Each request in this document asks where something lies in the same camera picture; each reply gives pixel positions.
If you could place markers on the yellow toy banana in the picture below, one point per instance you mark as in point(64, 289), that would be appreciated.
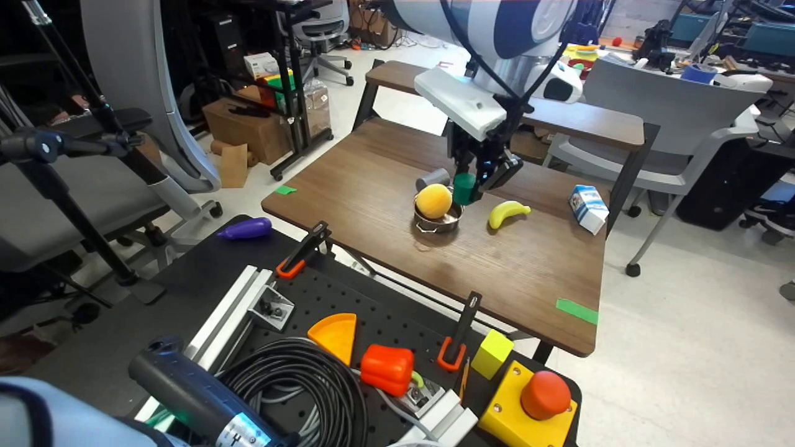
point(504, 213)

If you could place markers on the red toy bell pepper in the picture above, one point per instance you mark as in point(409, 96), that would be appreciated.
point(388, 368)

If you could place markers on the green cylinder block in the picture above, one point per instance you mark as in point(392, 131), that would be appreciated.
point(463, 189)

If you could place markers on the orange black clamp left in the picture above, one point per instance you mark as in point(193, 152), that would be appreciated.
point(306, 246)

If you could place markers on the aluminium extrusion rail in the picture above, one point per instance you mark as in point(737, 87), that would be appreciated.
point(181, 378)

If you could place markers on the purple toy eggplant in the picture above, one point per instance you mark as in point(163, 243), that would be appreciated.
point(246, 230)

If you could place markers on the yellow emergency stop box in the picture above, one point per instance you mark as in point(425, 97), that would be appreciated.
point(530, 409)

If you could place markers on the orange black clamp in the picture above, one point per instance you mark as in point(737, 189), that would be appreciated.
point(453, 349)
point(306, 246)

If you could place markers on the white blue milk carton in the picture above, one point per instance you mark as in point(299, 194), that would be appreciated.
point(588, 207)

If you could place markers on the cardboard box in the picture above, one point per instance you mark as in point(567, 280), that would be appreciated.
point(238, 122)

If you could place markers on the orange black clamp right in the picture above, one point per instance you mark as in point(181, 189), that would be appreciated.
point(453, 349)

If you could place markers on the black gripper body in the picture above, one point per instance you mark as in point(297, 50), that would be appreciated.
point(459, 142)

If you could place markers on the black grey chair left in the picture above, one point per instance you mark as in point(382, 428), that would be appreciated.
point(25, 289)

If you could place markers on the green tape strip right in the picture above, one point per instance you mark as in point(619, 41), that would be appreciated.
point(577, 311)

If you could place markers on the grey office chair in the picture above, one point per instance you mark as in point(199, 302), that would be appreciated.
point(692, 125)

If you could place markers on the grey cup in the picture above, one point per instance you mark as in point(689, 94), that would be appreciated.
point(433, 178)

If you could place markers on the yellow toy lemon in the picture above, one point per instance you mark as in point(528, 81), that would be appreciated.
point(433, 202)

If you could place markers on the yellow green cube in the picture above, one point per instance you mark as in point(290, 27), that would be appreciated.
point(494, 351)

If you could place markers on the metal bowl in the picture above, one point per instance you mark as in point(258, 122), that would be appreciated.
point(438, 226)

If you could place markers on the green tape piece left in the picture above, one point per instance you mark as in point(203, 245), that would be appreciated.
point(287, 189)

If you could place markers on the blue white robot arm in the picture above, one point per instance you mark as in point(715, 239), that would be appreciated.
point(517, 249)

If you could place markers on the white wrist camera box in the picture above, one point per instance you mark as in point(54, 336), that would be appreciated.
point(466, 105)

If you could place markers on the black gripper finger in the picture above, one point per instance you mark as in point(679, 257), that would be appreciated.
point(496, 173)
point(459, 169)

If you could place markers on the black tripod stand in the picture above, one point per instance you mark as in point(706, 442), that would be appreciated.
point(64, 189)

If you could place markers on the orange toy slice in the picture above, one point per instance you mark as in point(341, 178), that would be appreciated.
point(337, 334)

